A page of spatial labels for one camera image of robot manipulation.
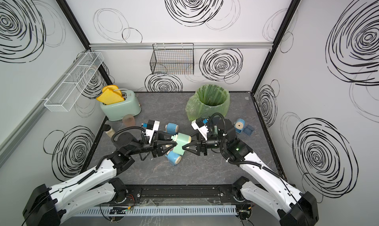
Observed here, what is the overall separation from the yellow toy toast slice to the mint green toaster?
0.05 ft

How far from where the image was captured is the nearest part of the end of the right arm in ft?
1.90

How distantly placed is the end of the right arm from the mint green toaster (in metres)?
0.55

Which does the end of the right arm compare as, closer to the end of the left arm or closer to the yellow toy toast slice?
the end of the left arm

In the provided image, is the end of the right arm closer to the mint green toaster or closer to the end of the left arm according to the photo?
the end of the left arm

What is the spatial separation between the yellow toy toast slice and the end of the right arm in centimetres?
61

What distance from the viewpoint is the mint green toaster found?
954 mm

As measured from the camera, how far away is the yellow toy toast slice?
0.91 metres
